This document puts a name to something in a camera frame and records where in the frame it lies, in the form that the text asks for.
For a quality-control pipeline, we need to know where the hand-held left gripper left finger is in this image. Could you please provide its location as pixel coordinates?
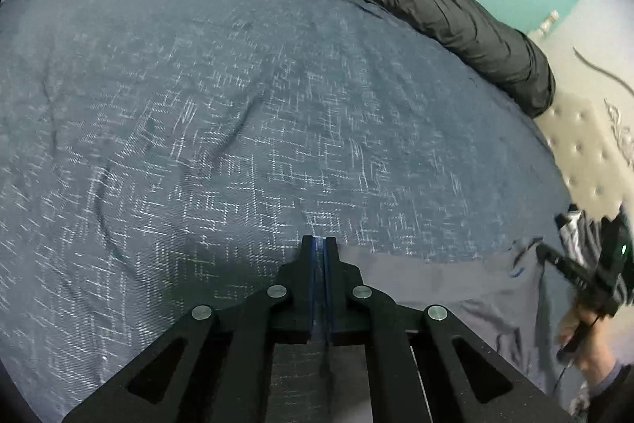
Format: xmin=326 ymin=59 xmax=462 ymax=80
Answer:
xmin=62 ymin=235 xmax=326 ymax=423

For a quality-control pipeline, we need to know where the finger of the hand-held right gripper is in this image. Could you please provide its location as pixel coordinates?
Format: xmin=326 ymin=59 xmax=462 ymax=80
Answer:
xmin=536 ymin=243 xmax=602 ymax=305

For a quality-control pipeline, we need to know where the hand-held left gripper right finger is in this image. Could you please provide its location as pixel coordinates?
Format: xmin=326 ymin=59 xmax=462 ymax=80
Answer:
xmin=323 ymin=235 xmax=575 ymax=423

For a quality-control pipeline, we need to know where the light grey garment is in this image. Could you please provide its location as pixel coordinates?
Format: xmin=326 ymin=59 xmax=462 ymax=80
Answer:
xmin=324 ymin=237 xmax=570 ymax=423

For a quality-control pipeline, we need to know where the person's right forearm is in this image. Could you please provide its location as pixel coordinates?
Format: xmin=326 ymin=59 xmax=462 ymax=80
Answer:
xmin=587 ymin=361 xmax=634 ymax=423

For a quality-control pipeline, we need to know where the person's right hand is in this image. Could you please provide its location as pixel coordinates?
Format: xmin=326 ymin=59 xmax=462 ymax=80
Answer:
xmin=559 ymin=304 xmax=622 ymax=384

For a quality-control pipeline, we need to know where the cream tufted headboard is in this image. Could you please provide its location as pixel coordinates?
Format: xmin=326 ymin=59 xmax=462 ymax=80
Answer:
xmin=527 ymin=0 xmax=634 ymax=226

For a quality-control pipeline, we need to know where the blue patterned bedspread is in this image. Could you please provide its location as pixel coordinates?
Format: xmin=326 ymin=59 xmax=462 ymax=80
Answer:
xmin=0 ymin=0 xmax=575 ymax=423

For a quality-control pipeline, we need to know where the black cable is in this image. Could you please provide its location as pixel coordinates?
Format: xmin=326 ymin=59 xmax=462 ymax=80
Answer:
xmin=551 ymin=361 xmax=571 ymax=406

